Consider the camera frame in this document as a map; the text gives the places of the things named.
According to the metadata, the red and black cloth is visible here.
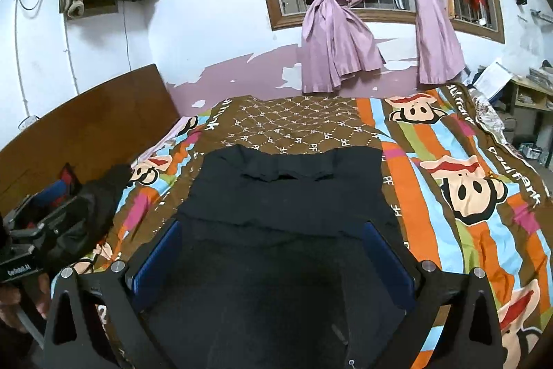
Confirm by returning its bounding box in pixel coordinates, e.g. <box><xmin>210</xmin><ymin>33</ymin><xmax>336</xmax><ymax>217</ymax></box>
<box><xmin>56</xmin><ymin>164</ymin><xmax>81</xmax><ymax>190</ymax></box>

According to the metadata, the wooden shelf desk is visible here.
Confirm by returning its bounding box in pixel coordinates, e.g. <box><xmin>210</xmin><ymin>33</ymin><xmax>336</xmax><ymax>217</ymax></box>
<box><xmin>503</xmin><ymin>68</ymin><xmax>553</xmax><ymax>145</ymax></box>

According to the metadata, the dark clothes pile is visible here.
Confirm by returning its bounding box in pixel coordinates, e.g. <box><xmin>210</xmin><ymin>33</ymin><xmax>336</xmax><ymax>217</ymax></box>
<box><xmin>43</xmin><ymin>164</ymin><xmax>132</xmax><ymax>266</ymax></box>

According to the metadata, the printed cartoon blanket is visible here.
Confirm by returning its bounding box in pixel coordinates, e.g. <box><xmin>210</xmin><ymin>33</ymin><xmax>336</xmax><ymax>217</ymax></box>
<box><xmin>49</xmin><ymin>81</ymin><xmax>553</xmax><ymax>369</ymax></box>

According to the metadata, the white paper sheet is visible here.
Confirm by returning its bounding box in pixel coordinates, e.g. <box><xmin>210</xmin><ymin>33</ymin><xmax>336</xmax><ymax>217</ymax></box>
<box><xmin>473</xmin><ymin>60</ymin><xmax>515</xmax><ymax>97</ymax></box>

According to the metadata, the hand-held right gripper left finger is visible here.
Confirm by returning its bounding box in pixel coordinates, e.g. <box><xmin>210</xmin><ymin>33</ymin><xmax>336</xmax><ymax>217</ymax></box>
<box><xmin>43</xmin><ymin>218</ymin><xmax>185</xmax><ymax>369</ymax></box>

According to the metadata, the thin black wall cable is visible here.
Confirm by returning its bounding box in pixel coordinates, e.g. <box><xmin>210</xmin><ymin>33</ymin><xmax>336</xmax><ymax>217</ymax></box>
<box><xmin>122</xmin><ymin>12</ymin><xmax>132</xmax><ymax>71</ymax></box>

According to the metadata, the floral cloth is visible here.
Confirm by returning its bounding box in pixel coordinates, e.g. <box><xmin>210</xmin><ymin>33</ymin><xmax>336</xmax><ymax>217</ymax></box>
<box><xmin>471</xmin><ymin>88</ymin><xmax>515</xmax><ymax>145</ymax></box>

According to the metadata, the wooden headboard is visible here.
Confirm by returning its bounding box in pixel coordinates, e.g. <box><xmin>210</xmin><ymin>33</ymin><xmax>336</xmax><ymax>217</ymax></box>
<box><xmin>0</xmin><ymin>63</ymin><xmax>182</xmax><ymax>201</ymax></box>

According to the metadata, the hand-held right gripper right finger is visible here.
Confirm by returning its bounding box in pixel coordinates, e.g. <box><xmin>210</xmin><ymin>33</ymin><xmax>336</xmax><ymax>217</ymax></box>
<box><xmin>362</xmin><ymin>221</ymin><xmax>504</xmax><ymax>369</ymax></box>

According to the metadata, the person's left hand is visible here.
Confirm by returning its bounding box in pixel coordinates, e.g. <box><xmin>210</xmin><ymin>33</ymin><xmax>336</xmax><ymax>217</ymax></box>
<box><xmin>0</xmin><ymin>275</ymin><xmax>51</xmax><ymax>329</ymax></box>

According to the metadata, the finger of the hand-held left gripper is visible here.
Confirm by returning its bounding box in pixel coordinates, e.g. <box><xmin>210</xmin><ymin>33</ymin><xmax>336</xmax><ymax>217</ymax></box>
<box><xmin>13</xmin><ymin>181</ymin><xmax>72</xmax><ymax>223</ymax></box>
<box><xmin>30</xmin><ymin>200</ymin><xmax>89</xmax><ymax>249</ymax></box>

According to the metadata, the pink tied curtain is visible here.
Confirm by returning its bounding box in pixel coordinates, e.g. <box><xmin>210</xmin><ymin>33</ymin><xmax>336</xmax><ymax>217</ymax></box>
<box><xmin>274</xmin><ymin>0</ymin><xmax>386</xmax><ymax>93</ymax></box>
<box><xmin>389</xmin><ymin>0</ymin><xmax>466</xmax><ymax>85</ymax></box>

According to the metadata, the black jacket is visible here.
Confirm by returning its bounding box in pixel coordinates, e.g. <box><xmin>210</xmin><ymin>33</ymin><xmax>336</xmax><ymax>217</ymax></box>
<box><xmin>138</xmin><ymin>144</ymin><xmax>416</xmax><ymax>369</ymax></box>

